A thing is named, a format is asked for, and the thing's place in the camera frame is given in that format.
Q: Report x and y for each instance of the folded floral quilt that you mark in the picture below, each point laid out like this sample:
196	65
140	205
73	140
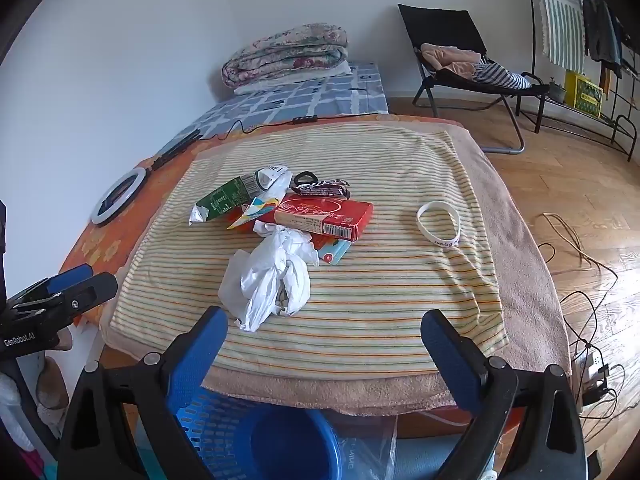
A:
304	48

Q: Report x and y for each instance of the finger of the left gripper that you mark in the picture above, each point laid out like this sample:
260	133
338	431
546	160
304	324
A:
88	294
70	279

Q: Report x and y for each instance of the black clothes rack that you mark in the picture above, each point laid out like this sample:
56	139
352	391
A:
617	127

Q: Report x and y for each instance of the green striped hanging towel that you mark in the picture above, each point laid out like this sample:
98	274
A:
563	33

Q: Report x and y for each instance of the white silicone wristband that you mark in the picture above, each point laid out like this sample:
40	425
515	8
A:
439	223

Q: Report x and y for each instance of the blue plastic laundry basket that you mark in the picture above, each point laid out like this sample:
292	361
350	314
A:
242	439

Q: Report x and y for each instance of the striped garment on chair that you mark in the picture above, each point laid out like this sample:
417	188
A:
493	74

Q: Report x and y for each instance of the brown chocolate bar wrapper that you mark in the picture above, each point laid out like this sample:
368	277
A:
324	188

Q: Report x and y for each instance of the white colourful paper wrapper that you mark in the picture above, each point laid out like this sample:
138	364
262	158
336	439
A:
267	188

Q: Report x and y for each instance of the teal grapefruit tube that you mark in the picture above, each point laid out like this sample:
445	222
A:
330	249

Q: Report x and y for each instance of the blue checked bedsheet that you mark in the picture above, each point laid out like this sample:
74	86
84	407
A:
360	92

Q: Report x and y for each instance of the white plastic bag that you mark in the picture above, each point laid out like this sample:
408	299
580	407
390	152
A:
273	279

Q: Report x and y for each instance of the white pillow under quilt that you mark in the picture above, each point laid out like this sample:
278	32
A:
263	84

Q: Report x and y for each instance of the dark hanging jacket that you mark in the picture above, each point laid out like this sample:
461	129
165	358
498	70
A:
602	35

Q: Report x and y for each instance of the striped cream towel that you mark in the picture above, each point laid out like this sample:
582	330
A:
411	238

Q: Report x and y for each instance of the green white milk carton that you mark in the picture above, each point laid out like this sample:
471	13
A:
234	193

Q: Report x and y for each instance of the black folding chair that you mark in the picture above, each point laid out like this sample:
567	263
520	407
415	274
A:
456	28

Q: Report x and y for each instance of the orange floral bedsheet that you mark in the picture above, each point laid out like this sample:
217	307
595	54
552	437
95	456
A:
110	248

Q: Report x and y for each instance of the pink clothes on chair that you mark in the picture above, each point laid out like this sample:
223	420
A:
457	61

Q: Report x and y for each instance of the red tissue box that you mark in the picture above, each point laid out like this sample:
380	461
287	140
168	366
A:
328	216

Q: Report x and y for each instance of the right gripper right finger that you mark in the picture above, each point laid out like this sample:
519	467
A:
549	443

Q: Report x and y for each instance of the white ring light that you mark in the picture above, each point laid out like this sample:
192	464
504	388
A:
118	196

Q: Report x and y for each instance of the yellow crate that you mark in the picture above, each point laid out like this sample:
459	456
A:
582	94

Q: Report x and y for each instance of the black tripod stand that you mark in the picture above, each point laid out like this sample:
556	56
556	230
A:
175	149

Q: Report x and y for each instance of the pink beige towel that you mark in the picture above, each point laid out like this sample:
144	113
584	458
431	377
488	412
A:
534	325

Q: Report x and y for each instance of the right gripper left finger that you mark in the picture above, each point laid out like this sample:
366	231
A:
97	442

